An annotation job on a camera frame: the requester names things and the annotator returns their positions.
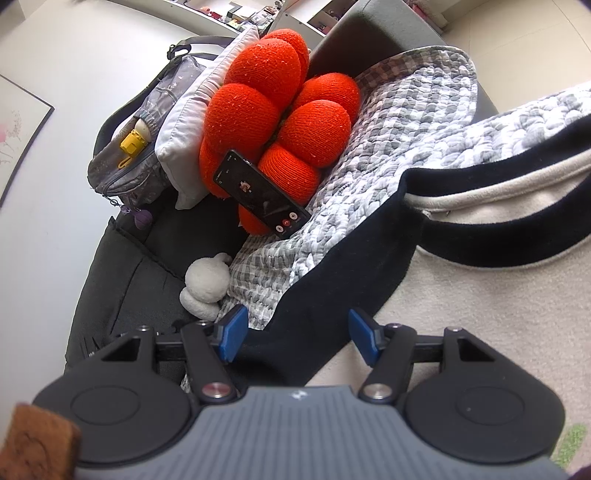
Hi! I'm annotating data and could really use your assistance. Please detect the purple keychain charm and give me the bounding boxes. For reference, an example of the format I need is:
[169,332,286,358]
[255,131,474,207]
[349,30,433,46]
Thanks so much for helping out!
[122,203,153,232]

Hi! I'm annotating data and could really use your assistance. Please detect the wall picture frame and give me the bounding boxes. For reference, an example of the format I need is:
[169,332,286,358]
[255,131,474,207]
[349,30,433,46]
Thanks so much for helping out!
[0,74,55,209]

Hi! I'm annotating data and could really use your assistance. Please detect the black smartphone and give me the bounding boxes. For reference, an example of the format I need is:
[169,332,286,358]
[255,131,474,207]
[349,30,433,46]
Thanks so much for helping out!
[212,149,313,241]

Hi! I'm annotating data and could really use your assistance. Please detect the grey pillow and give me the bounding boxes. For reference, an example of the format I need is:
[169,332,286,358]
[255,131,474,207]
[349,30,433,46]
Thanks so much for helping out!
[154,25,262,212]

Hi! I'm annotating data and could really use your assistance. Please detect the grey backpack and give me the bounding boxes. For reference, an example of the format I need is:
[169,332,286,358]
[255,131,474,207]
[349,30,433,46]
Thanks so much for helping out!
[87,34,242,219]

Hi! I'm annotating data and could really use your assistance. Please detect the white shelf unit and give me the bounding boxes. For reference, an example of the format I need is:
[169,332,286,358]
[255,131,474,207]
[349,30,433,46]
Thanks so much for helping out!
[161,0,357,38]

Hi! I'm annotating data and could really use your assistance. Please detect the white plush toy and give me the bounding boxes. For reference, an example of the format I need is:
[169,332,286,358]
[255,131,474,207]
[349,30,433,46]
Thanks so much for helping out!
[178,252,233,320]

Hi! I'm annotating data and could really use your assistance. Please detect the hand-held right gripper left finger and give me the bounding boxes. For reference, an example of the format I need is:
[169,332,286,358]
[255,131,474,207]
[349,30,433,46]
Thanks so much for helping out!
[99,305,250,402]

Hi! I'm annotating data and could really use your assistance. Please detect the orange flower cushion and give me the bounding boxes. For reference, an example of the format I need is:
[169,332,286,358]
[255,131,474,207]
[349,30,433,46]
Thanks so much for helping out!
[198,28,361,236]

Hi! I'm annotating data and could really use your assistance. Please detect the grey quilted blanket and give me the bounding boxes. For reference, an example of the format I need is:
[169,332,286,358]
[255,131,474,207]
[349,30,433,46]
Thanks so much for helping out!
[182,46,591,393]

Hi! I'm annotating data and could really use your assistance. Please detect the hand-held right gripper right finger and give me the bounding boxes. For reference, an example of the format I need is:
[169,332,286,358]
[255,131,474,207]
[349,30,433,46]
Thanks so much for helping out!
[348,308,491,402]

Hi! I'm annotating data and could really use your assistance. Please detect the beige sweatshirt with black sleeves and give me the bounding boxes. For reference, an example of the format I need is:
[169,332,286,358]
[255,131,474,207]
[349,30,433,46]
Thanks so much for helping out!
[238,134,591,480]

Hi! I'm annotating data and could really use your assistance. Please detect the yellow and white toy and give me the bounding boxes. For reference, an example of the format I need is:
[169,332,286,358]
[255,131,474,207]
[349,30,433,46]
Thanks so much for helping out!
[119,119,151,168]

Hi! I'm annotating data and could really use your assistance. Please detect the brown cork block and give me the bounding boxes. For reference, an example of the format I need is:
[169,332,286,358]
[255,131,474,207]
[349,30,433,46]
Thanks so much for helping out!
[0,402,82,480]

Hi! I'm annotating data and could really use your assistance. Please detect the grey sofa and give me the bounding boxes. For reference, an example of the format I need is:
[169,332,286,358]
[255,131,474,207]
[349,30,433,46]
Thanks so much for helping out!
[65,0,500,385]

